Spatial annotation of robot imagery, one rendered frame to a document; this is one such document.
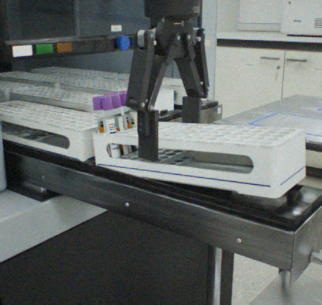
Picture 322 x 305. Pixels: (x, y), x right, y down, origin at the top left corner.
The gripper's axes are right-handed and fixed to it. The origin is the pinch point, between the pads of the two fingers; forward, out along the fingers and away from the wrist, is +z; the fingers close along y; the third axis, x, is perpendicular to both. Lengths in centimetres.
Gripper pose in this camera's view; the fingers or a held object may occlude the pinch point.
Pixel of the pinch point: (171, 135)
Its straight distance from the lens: 65.4
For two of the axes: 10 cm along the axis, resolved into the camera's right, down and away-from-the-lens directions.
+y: 6.0, -2.3, 7.7
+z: 0.0, 9.6, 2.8
